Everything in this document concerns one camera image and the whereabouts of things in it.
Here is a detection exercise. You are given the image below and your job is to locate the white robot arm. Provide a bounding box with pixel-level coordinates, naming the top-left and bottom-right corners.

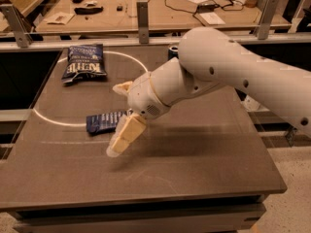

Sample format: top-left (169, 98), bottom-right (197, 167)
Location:
top-left (106, 27), bottom-right (311, 157)

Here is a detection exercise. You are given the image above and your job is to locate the white paper card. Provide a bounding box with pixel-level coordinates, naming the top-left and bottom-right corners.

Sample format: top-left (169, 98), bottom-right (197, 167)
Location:
top-left (199, 12), bottom-right (225, 25)

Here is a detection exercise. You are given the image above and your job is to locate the redbull can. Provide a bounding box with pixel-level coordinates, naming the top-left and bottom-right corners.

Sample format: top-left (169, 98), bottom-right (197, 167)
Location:
top-left (168, 45), bottom-right (178, 59)

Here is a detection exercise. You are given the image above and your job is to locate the background wooden table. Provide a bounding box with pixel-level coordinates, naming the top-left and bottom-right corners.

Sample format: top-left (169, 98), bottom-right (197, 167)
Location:
top-left (34, 0), bottom-right (292, 35)

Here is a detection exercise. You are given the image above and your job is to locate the left metal bracket post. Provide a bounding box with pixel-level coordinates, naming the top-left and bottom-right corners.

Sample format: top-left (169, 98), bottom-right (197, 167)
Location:
top-left (0, 4), bottom-right (32, 48)

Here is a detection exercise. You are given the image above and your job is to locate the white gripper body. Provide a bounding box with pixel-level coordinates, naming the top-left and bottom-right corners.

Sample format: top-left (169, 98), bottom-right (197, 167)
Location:
top-left (127, 72), bottom-right (169, 119)

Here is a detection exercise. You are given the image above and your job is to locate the metal bracket post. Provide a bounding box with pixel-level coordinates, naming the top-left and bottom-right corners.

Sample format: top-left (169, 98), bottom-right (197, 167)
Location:
top-left (0, 4), bottom-right (32, 48)
top-left (254, 0), bottom-right (279, 40)
top-left (136, 1), bottom-right (149, 44)

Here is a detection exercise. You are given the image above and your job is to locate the black device on table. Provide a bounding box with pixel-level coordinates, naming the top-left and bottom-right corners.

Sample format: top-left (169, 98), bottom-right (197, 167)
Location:
top-left (74, 7), bottom-right (104, 15)

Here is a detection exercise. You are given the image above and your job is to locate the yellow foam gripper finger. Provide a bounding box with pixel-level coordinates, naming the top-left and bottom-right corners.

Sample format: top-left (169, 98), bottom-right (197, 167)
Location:
top-left (113, 81), bottom-right (133, 97)
top-left (106, 113), bottom-right (147, 157)

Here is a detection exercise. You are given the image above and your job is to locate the blue rxbar blueberry bar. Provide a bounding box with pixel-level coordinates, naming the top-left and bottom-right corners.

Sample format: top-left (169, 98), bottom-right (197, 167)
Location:
top-left (86, 111), bottom-right (126, 135)

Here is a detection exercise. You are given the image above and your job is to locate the black power adapter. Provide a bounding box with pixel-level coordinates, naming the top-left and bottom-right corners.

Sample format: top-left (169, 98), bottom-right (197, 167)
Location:
top-left (197, 3), bottom-right (217, 14)

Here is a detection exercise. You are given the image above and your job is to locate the right metal bracket post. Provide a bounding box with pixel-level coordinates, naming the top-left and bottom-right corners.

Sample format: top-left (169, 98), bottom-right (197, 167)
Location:
top-left (254, 0), bottom-right (279, 40)

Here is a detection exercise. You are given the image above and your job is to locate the blue kettle chips bag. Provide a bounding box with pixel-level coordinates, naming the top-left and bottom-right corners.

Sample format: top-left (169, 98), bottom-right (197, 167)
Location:
top-left (61, 44), bottom-right (107, 83)

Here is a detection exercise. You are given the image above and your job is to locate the white paper sheet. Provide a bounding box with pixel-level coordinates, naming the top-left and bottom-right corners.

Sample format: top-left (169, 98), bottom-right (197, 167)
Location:
top-left (45, 12), bottom-right (74, 25)

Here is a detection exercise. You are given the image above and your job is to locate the middle metal bracket post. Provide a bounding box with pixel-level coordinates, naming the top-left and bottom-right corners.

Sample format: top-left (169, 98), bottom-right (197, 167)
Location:
top-left (136, 1), bottom-right (149, 44)

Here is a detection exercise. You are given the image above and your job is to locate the metal rail bar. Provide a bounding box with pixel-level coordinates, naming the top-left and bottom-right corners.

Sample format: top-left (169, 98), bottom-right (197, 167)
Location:
top-left (0, 32), bottom-right (311, 52)

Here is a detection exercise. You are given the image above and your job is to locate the black cable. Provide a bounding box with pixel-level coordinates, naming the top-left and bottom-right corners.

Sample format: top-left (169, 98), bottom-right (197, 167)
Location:
top-left (163, 0), bottom-right (245, 27)

